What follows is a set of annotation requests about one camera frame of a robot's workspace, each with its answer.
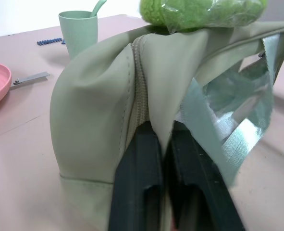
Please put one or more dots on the light green plastic cup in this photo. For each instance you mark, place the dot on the light green plastic cup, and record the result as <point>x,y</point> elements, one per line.
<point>80,33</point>

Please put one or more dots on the blue toothed strip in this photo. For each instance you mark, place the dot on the blue toothed strip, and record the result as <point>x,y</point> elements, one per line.
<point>51,41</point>

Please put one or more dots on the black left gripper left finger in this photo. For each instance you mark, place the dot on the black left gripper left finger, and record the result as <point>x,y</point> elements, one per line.
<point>134,178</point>

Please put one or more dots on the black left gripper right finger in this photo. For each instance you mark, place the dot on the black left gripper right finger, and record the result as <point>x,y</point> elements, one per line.
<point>199,183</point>

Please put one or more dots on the light green spoon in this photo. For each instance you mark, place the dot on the light green spoon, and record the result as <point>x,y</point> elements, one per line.
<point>98,8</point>

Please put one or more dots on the green zip pouch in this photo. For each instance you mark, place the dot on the green zip pouch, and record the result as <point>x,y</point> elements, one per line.
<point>91,108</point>

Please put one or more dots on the grey metal folding ruler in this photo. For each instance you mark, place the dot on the grey metal folding ruler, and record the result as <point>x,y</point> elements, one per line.
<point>30,79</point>

